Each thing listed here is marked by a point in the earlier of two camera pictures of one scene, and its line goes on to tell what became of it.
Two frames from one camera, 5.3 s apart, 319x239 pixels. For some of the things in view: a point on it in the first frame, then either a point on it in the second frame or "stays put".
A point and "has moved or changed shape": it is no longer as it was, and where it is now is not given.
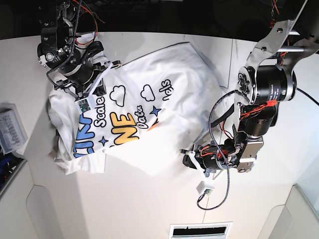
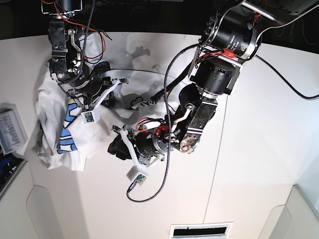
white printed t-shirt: x=155 y=106 has moved or changed shape
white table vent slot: x=201 y=230 stays put
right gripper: x=218 y=155 → x=146 y=139
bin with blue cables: x=10 y=165 stays put
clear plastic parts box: x=13 y=132 stays put
